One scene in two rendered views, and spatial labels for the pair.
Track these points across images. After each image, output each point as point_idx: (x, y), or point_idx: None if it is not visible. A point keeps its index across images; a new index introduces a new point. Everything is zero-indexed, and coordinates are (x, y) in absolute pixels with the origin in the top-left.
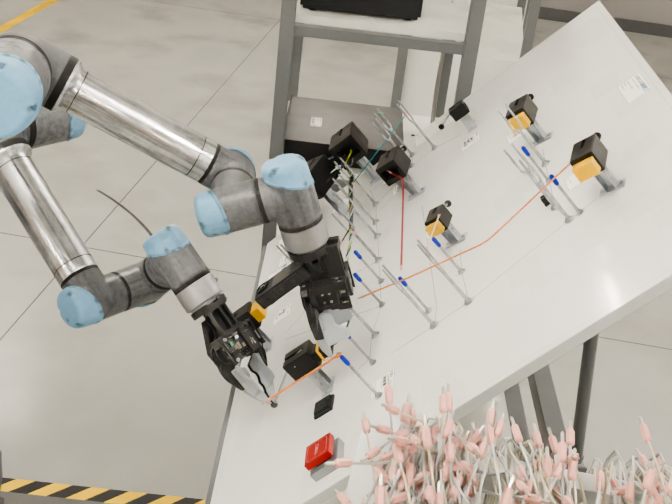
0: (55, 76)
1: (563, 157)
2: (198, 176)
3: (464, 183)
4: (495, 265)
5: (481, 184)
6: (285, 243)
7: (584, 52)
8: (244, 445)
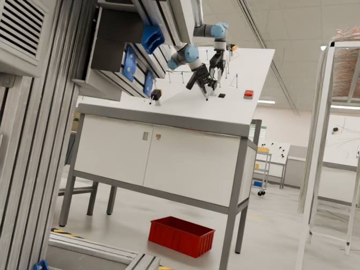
0: None
1: (202, 57)
2: (201, 24)
3: None
4: None
5: (181, 66)
6: (222, 45)
7: None
8: (204, 112)
